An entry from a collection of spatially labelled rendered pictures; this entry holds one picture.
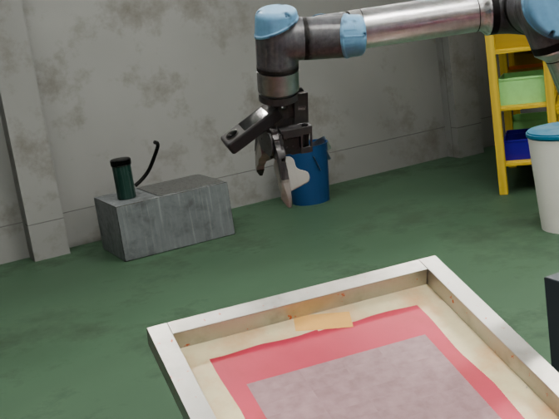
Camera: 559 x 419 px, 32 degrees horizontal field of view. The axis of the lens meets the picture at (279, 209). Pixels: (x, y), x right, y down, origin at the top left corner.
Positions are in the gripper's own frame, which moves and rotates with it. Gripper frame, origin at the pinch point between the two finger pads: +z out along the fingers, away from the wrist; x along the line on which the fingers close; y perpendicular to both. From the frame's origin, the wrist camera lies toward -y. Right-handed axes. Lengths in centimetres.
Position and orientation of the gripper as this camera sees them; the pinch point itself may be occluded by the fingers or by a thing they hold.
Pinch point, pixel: (271, 192)
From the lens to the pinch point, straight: 182.2
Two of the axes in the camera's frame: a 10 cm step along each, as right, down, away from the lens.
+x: -3.7, -4.3, 8.2
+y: 9.3, -2.0, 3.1
